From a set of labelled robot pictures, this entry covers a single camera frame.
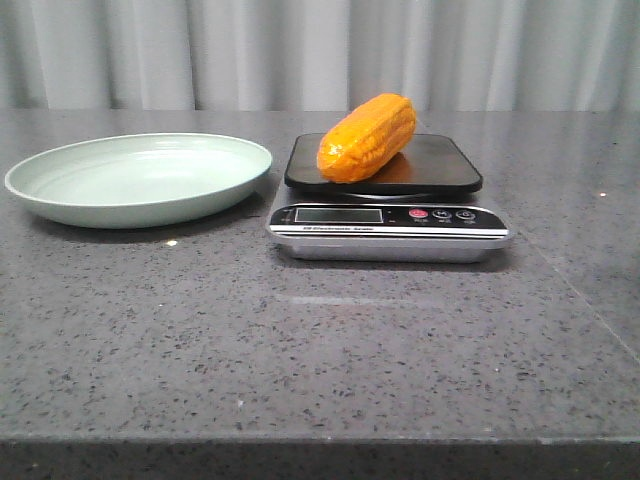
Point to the orange corn cob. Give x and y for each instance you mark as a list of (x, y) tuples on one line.
[(364, 141)]

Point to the silver black kitchen scale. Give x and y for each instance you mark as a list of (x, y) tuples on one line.
[(420, 207)]

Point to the pale green round plate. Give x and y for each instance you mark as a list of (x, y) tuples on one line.
[(139, 181)]

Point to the grey pleated curtain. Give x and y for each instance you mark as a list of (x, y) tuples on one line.
[(320, 55)]

